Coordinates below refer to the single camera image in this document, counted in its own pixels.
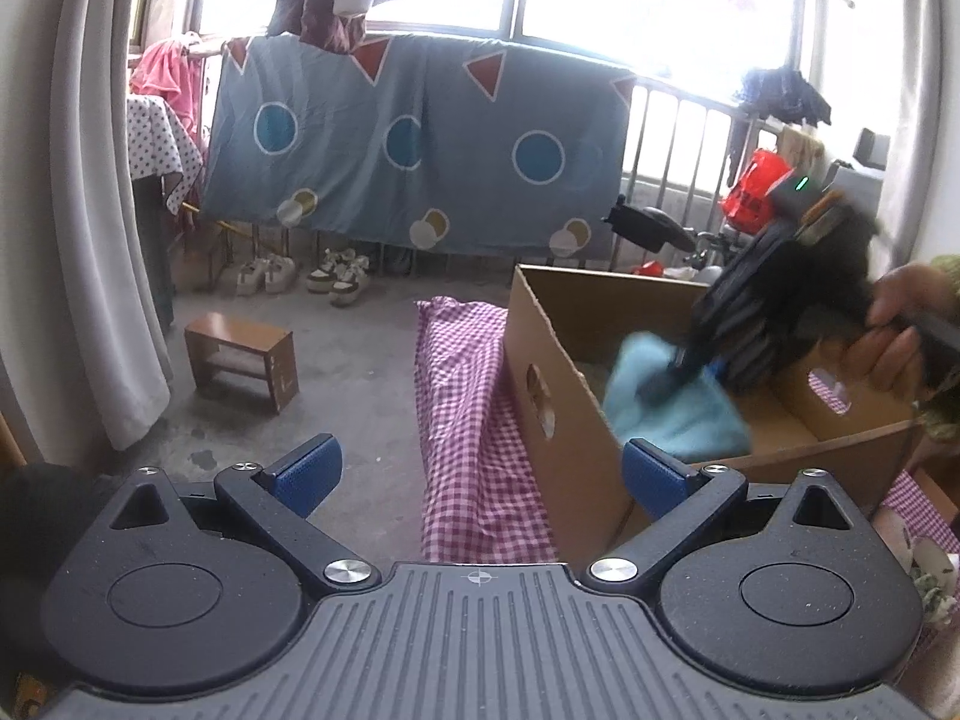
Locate brown cardboard box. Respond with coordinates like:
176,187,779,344
505,265,923,571

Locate polka dot cloth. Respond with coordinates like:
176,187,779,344
125,94,203,215

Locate pink hanging garment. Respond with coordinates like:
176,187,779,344
128,32,206,154

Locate grey curtain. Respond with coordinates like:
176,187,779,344
50,0,172,450

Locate pink checkered cloth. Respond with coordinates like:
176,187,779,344
413,296,556,564

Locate white black sneaker pair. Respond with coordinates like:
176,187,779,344
306,249,370,307

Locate dark clothes on railing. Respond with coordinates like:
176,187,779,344
737,67,832,127

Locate red plastic bag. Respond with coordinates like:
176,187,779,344
721,148,793,236

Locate wheelchair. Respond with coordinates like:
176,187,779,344
604,195,752,284

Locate person's right hand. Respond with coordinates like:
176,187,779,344
838,263,957,401

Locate small brown wooden stool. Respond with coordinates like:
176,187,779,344
184,312,299,413

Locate light blue fluffy towel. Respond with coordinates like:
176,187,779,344
602,332,752,463

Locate white sneaker left pair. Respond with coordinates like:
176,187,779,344
236,255,298,298

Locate blue patterned hanging blanket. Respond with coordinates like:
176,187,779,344
202,34,635,260

